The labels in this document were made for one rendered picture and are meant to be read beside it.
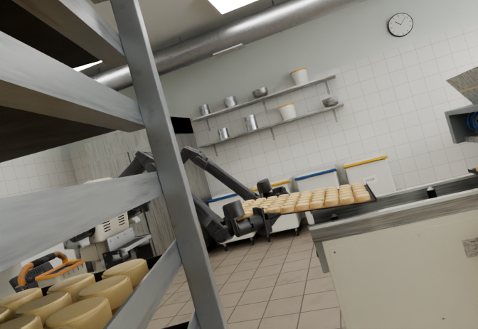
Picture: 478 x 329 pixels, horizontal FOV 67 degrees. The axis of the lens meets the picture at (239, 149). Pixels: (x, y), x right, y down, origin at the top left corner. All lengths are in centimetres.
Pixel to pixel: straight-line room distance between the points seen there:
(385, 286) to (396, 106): 420
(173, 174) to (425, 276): 122
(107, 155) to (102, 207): 532
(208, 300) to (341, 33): 529
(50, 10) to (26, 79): 13
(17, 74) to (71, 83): 7
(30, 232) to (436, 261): 143
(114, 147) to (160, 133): 507
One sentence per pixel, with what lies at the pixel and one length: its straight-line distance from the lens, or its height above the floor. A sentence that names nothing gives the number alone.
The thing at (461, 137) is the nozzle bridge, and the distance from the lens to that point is 199.
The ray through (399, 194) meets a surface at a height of 89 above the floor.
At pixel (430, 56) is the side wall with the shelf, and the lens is 568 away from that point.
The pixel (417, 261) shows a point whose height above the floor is 70.
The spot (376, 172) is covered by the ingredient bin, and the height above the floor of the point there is 59.
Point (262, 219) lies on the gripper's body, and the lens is 137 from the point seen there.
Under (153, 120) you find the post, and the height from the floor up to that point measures 131.
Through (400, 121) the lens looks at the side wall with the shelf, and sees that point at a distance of 553.
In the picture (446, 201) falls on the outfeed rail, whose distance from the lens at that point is 150.
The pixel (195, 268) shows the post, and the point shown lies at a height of 112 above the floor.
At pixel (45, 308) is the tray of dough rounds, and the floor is 115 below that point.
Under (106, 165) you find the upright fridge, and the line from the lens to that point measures 558.
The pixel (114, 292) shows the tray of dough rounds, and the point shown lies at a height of 115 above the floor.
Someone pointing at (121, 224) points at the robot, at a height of 107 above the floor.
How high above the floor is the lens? 124
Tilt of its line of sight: 1 degrees up
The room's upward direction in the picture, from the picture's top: 16 degrees counter-clockwise
